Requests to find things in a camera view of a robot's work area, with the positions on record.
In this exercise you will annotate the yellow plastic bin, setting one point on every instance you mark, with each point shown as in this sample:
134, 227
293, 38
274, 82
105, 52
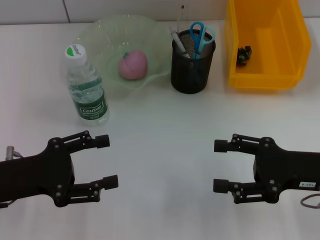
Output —
265, 77

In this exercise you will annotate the green glass fruit plate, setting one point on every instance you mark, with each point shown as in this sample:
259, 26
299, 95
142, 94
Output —
105, 37

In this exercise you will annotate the blue scissors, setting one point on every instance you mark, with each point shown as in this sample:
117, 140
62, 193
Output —
199, 40

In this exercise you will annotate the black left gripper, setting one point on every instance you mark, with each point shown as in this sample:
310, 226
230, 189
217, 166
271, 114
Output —
37, 175

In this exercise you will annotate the silver ballpoint pen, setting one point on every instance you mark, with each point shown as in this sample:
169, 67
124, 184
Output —
180, 42

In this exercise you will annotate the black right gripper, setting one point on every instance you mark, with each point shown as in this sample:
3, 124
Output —
287, 167

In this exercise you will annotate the clear green-label water bottle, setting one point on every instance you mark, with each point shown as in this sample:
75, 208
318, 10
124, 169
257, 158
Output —
87, 82

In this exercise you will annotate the transparent plastic ruler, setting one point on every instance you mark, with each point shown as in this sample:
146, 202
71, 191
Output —
182, 18

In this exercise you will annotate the black mesh pen holder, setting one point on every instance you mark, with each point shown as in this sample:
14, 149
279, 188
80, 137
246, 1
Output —
182, 80

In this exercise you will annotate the pink toy peach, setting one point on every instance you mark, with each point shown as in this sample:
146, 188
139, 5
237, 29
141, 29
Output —
132, 65

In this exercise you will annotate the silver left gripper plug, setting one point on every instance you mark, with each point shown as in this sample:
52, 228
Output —
11, 151

